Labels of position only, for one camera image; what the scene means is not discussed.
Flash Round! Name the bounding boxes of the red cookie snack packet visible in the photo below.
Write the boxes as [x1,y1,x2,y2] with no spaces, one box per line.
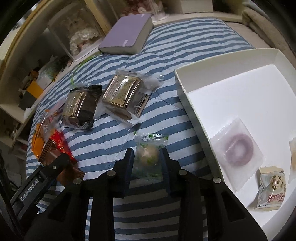
[36,130,85,187]

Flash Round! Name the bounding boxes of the white dress doll in case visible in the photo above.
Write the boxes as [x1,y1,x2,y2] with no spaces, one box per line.
[47,1,105,61]

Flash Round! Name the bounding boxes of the gold biscuit pack clear wrap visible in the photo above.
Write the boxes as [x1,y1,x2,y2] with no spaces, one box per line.
[94,69,164,129]

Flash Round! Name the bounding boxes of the purple donut clear packet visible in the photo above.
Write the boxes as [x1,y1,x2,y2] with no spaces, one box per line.
[211,118,264,192]

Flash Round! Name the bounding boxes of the white chocolate chip snack packet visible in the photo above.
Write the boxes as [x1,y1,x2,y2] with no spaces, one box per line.
[254,166,287,211]

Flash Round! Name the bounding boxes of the green clear candy packet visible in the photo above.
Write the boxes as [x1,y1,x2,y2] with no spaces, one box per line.
[132,132,169,182]

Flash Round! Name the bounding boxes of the grey beige folded blankets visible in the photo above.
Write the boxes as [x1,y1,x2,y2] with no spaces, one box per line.
[242,7,295,67]

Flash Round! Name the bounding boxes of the blue white striped blanket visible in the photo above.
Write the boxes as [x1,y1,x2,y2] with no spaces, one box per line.
[31,18,251,240]

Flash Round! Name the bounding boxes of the white cardboard tray box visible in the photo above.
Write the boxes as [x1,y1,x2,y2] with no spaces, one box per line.
[175,48,295,240]

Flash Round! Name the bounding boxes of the orange and black box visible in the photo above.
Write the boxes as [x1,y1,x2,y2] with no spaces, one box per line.
[18,80,44,110]

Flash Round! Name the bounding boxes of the red dress doll in case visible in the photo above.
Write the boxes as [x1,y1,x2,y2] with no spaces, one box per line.
[120,0,169,21]

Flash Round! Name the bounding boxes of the orange snack packet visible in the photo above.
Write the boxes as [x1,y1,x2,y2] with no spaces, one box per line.
[32,109,60,160]

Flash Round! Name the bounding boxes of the gold biscuit pack black wrap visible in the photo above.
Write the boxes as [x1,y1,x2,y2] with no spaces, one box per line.
[62,84,102,130]

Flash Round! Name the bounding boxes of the wooden headboard shelf unit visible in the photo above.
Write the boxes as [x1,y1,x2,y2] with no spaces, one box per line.
[0,0,121,160]

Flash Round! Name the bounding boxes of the white tissue box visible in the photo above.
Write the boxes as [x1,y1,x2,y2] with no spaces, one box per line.
[36,59,61,90]

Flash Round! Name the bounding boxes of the purple hardcover book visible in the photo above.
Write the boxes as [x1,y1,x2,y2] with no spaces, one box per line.
[98,14,154,55]

